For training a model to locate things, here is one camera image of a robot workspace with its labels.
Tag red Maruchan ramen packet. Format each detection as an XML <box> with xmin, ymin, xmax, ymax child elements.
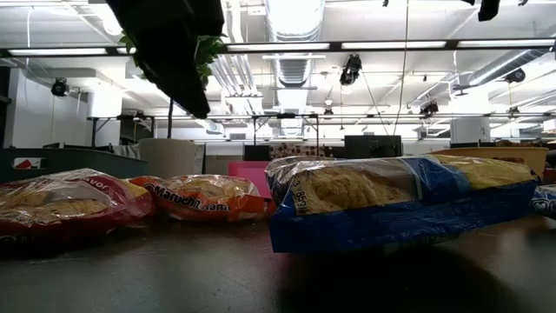
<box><xmin>0</xmin><ymin>168</ymin><xmax>156</xmax><ymax>247</ymax></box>

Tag black monitor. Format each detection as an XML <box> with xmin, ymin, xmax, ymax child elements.
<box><xmin>344</xmin><ymin>135</ymin><xmax>403</xmax><ymax>160</ymax></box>

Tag blue Maruchan ramen packet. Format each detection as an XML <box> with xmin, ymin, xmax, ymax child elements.
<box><xmin>264</xmin><ymin>153</ymin><xmax>540</xmax><ymax>255</ymax></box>
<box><xmin>529</xmin><ymin>183</ymin><xmax>556</xmax><ymax>219</ymax></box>

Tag white cabinet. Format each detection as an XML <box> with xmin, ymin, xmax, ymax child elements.
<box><xmin>450</xmin><ymin>117</ymin><xmax>492</xmax><ymax>144</ymax></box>

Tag pink plastic bin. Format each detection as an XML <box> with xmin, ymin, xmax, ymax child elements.
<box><xmin>228</xmin><ymin>161</ymin><xmax>274</xmax><ymax>202</ymax></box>

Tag silver ventilation duct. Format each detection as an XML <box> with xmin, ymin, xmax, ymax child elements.
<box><xmin>467</xmin><ymin>46</ymin><xmax>556</xmax><ymax>87</ymax></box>
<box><xmin>264</xmin><ymin>0</ymin><xmax>326</xmax><ymax>88</ymax></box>

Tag brown patterned panel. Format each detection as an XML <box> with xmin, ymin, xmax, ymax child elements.
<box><xmin>268</xmin><ymin>143</ymin><xmax>327</xmax><ymax>158</ymax></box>

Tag black bar with lights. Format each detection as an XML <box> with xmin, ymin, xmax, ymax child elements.
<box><xmin>0</xmin><ymin>37</ymin><xmax>556</xmax><ymax>58</ymax></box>

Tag teal plastic bin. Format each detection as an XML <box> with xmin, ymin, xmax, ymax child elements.
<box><xmin>0</xmin><ymin>147</ymin><xmax>149</xmax><ymax>183</ymax></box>

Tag yellow plastic bin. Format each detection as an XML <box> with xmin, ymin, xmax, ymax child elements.
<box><xmin>429</xmin><ymin>146</ymin><xmax>550</xmax><ymax>179</ymax></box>

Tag black box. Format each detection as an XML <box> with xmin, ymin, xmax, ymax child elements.
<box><xmin>243</xmin><ymin>144</ymin><xmax>271</xmax><ymax>163</ymax></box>

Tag orange Maruchan ramen packet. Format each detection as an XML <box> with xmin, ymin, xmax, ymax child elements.
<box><xmin>129</xmin><ymin>174</ymin><xmax>271</xmax><ymax>223</ymax></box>

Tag black hanging camera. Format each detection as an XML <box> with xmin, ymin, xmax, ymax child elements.
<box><xmin>339</xmin><ymin>53</ymin><xmax>363</xmax><ymax>86</ymax></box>

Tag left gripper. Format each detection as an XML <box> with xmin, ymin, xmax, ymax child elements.
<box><xmin>106</xmin><ymin>0</ymin><xmax>225</xmax><ymax>119</ymax></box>

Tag green leafy plant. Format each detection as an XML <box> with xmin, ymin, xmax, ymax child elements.
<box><xmin>117</xmin><ymin>30</ymin><xmax>228</xmax><ymax>140</ymax></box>

